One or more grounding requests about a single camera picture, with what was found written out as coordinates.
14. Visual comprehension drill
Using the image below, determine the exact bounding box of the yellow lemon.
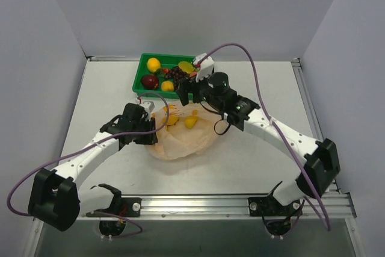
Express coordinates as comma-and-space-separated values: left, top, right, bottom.
147, 57, 161, 73

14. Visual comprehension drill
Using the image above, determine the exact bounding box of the aluminium front rail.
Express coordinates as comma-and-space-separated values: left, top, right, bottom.
34, 192, 357, 220

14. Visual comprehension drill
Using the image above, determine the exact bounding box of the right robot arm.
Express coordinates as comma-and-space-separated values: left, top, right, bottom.
176, 72, 340, 214

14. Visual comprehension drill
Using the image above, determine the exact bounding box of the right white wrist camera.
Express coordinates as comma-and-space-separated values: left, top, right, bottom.
192, 53, 215, 82

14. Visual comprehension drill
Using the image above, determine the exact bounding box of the orange translucent plastic bag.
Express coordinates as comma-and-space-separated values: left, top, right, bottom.
146, 102, 226, 161

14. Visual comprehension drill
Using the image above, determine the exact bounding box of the dark red apple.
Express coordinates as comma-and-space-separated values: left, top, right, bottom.
140, 74, 159, 90

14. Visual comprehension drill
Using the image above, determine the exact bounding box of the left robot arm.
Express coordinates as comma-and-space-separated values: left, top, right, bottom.
28, 101, 158, 231

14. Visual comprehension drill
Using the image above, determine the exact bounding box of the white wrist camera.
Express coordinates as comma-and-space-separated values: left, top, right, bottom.
192, 53, 215, 82
135, 98, 155, 114

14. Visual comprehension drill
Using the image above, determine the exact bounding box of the yellow starfruit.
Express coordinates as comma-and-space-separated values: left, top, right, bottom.
177, 61, 195, 74

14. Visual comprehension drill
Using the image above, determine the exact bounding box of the purple grape bunch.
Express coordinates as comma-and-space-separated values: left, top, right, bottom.
164, 66, 189, 87

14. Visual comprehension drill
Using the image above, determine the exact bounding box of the yellow banana piece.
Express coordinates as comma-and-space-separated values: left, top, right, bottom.
184, 116, 199, 129

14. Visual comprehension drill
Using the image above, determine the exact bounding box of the orange fruit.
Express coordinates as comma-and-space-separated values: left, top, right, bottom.
161, 81, 174, 92

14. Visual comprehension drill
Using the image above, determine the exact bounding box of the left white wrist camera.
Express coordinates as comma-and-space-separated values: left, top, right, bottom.
135, 98, 155, 114

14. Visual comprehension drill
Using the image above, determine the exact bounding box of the green plastic tray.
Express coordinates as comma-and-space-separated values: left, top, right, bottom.
132, 53, 214, 99

